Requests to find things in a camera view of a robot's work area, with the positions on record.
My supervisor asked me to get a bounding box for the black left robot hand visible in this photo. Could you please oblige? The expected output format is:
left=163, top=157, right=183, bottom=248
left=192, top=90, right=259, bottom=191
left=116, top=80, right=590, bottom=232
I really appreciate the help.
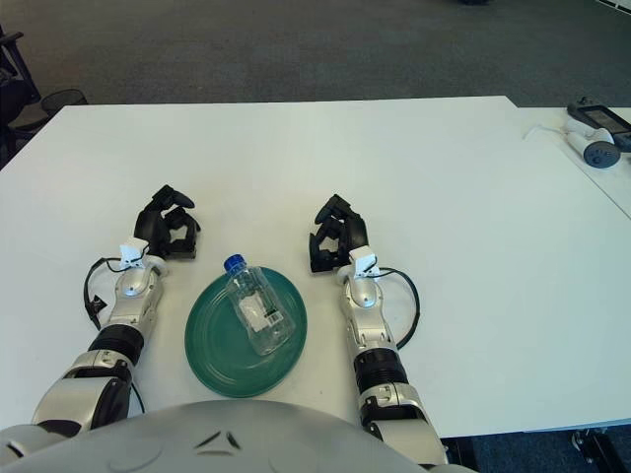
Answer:
left=133, top=184, right=201, bottom=261

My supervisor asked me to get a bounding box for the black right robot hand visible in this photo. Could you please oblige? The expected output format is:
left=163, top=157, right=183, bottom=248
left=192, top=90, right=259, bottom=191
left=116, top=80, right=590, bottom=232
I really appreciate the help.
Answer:
left=309, top=194, right=371, bottom=273

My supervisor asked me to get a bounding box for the clear plastic bottle blue cap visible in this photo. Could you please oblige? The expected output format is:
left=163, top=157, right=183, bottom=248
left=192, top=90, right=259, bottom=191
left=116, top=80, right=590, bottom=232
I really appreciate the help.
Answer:
left=223, top=253, right=297, bottom=357

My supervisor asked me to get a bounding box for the green round plate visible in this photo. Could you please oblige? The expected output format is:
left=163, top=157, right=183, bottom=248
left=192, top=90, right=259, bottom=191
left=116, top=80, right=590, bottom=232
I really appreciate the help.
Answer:
left=184, top=266, right=309, bottom=399

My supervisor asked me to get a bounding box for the black office chair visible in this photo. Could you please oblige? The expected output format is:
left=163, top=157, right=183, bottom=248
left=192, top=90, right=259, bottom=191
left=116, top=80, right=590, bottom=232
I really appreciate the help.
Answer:
left=0, top=32, right=50, bottom=169

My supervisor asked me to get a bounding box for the grey robot torso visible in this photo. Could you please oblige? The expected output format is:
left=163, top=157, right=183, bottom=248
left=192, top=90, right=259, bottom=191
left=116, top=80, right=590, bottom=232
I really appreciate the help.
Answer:
left=0, top=399, right=430, bottom=473

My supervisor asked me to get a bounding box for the white grey VR controller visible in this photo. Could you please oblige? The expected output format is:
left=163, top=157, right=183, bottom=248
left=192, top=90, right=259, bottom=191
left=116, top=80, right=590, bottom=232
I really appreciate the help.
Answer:
left=564, top=126, right=621, bottom=171

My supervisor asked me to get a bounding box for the dark handheld screen device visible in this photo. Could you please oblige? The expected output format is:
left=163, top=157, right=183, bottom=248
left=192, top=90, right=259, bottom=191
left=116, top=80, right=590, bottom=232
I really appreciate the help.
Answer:
left=566, top=96, right=631, bottom=149

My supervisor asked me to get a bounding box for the black table leg base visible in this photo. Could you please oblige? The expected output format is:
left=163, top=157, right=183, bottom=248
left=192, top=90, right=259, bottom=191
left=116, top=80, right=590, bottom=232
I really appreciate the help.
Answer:
left=571, top=428, right=631, bottom=473

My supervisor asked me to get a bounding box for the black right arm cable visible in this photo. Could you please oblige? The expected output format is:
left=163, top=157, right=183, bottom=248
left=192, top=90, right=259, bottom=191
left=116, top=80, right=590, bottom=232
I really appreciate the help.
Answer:
left=379, top=267, right=421, bottom=349

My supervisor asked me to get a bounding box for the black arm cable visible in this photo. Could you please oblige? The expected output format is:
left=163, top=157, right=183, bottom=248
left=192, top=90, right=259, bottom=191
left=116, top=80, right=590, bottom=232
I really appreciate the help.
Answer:
left=82, top=254, right=148, bottom=415
left=379, top=267, right=421, bottom=349

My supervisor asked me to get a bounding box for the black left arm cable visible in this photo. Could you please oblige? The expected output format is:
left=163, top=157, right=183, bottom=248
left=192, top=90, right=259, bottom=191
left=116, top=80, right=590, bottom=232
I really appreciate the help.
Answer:
left=82, top=254, right=148, bottom=415

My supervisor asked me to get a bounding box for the white controller strap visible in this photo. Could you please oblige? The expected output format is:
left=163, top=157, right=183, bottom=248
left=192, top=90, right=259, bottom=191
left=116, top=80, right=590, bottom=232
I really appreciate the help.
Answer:
left=522, top=125, right=568, bottom=142

